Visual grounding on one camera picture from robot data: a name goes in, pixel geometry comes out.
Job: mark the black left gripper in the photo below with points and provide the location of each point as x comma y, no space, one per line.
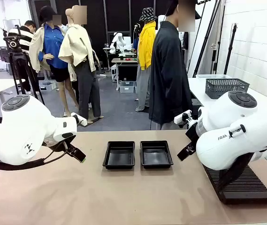
66,143

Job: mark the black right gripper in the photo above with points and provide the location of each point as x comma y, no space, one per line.
192,136

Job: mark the black ESD tray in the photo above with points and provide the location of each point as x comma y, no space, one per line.
118,165
156,164

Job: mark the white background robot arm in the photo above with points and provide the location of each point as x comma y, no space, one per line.
118,42

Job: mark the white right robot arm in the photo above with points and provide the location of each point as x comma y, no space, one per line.
229,145

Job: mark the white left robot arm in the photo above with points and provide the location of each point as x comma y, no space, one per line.
18,131

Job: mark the white side table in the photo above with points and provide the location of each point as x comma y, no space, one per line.
199,87

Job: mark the black slotted board rack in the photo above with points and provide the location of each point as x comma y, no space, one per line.
246,187

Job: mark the clear plastic storage box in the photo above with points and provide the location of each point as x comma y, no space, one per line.
126,87
47,86

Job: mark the grey plastic mesh basket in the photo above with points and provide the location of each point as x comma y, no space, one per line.
224,86

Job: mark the person in black coat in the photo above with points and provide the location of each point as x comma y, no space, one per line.
168,75

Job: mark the black light stand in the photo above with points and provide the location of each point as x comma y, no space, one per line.
215,58

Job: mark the mannequin with cream jacket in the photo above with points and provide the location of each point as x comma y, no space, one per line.
79,51

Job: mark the background work table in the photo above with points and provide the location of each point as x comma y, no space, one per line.
124,60

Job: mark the mannequin with blue shirt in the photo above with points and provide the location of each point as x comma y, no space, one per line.
52,47

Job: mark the slim black stand pole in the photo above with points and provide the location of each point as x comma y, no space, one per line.
230,50

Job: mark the mannequin with yellow hoodie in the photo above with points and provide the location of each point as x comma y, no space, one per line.
146,44

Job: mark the black monitor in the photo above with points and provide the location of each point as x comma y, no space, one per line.
3,52

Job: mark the person in light blue shirt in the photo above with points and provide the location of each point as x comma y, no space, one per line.
64,28

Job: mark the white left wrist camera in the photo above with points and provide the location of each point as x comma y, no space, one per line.
80,120

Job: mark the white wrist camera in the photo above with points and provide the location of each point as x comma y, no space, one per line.
181,118
80,120

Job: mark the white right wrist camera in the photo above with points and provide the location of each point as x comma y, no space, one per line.
181,118

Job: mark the camera on black tripod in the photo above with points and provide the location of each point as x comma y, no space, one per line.
26,32

